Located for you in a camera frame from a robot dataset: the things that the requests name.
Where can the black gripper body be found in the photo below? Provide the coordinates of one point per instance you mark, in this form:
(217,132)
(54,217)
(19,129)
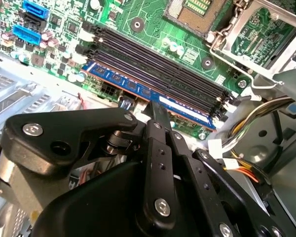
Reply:
(101,205)

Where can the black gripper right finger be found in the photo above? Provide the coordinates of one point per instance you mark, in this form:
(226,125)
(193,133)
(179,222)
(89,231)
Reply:
(197,170)

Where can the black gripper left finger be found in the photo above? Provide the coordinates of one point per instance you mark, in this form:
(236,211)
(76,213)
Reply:
(64,128)

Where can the dark RAM stick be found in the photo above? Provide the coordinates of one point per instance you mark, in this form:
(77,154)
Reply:
(118,79)

